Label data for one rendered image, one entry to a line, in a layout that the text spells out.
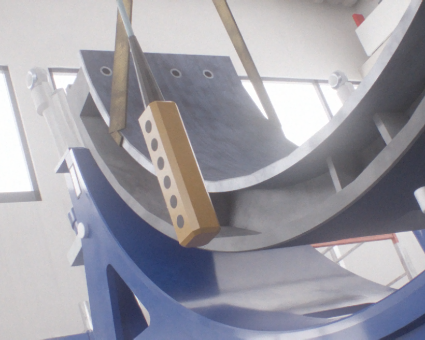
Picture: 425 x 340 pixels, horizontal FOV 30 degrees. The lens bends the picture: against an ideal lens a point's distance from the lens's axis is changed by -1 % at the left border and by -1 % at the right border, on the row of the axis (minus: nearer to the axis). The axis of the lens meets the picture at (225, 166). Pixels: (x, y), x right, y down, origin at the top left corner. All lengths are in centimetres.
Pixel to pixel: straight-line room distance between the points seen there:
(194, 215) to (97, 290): 143
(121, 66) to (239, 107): 56
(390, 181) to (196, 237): 46
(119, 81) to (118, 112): 11
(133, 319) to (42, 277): 579
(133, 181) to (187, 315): 61
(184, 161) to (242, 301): 92
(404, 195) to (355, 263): 923
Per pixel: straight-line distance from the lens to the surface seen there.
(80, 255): 326
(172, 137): 170
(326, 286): 275
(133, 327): 305
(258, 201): 239
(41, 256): 892
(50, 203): 928
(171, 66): 321
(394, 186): 184
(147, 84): 179
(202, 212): 163
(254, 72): 312
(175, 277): 263
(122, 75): 283
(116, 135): 277
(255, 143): 295
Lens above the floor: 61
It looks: 25 degrees up
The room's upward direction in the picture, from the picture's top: 21 degrees counter-clockwise
